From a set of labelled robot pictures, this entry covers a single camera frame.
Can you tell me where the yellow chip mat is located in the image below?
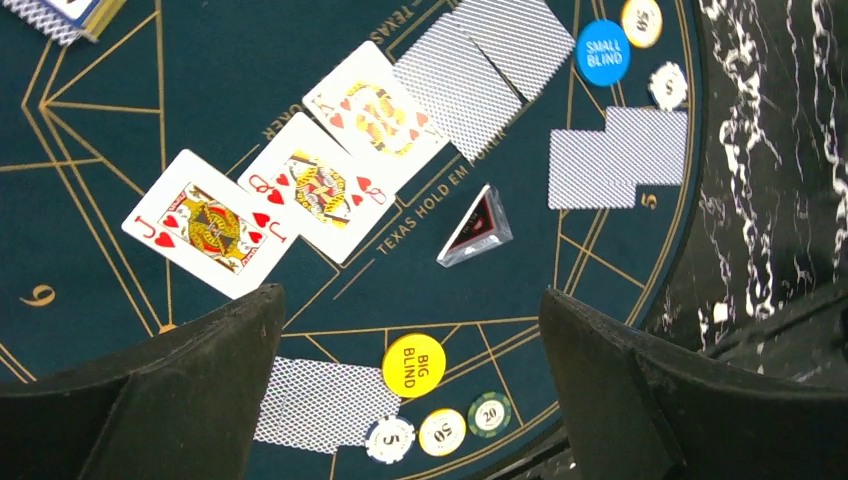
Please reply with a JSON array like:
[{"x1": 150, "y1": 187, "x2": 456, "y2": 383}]
[
  {"x1": 418, "y1": 408, "x2": 467, "y2": 457},
  {"x1": 620, "y1": 0, "x2": 663, "y2": 49}
]

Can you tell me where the king of hearts card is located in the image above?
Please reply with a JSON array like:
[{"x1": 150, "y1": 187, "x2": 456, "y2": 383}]
[{"x1": 302, "y1": 41, "x2": 448, "y2": 193}]

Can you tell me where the green chip mat bottom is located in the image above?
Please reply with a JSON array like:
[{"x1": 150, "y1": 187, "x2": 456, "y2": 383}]
[{"x1": 466, "y1": 391, "x2": 513, "y2": 438}]

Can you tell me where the white chip mat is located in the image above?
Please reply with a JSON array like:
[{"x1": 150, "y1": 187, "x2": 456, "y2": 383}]
[
  {"x1": 365, "y1": 415, "x2": 416, "y2": 465},
  {"x1": 648, "y1": 61, "x2": 688, "y2": 111}
]

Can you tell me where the yellow chip mat bottom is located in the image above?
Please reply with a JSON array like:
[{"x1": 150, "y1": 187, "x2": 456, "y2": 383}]
[{"x1": 418, "y1": 408, "x2": 467, "y2": 457}]

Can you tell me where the face down community card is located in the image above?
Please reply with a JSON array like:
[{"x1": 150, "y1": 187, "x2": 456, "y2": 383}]
[
  {"x1": 393, "y1": 13, "x2": 521, "y2": 161},
  {"x1": 453, "y1": 0, "x2": 576, "y2": 100}
]

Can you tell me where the blue dealer button disc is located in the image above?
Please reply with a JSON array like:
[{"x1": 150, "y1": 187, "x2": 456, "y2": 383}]
[{"x1": 575, "y1": 20, "x2": 631, "y2": 87}]

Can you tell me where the queen of hearts card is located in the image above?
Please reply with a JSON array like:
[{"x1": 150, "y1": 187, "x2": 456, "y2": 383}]
[{"x1": 237, "y1": 112, "x2": 395, "y2": 264}]

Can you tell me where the jack of hearts card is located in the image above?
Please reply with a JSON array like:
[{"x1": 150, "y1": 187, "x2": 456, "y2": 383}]
[{"x1": 121, "y1": 149, "x2": 300, "y2": 299}]

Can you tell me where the round dark blue poker mat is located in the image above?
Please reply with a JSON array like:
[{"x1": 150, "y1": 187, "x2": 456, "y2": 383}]
[{"x1": 1, "y1": 1, "x2": 703, "y2": 479}]

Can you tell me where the white chip mat bottom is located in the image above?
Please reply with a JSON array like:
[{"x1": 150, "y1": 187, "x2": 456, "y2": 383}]
[{"x1": 365, "y1": 415, "x2": 416, "y2": 465}]

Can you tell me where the yellow dealer button disc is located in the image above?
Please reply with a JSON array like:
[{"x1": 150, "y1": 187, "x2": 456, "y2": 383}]
[{"x1": 381, "y1": 333, "x2": 447, "y2": 398}]

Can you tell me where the blue backed card mat bottom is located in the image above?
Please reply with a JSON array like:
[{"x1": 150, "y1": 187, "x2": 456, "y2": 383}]
[{"x1": 253, "y1": 356, "x2": 401, "y2": 454}]

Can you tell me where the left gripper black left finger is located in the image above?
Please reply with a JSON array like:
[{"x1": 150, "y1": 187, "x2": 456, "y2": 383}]
[{"x1": 1, "y1": 284, "x2": 285, "y2": 479}]

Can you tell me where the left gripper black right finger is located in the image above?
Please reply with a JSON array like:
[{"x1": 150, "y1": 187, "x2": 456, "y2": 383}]
[{"x1": 539, "y1": 289, "x2": 847, "y2": 479}]

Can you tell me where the playing card deck box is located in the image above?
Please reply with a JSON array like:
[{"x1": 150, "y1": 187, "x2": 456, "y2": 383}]
[{"x1": 2, "y1": 0, "x2": 126, "y2": 46}]

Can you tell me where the blue backed card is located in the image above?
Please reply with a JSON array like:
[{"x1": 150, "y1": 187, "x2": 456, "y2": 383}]
[{"x1": 547, "y1": 129, "x2": 636, "y2": 210}]

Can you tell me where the red card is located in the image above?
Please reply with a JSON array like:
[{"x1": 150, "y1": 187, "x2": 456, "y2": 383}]
[{"x1": 436, "y1": 183, "x2": 514, "y2": 268}]

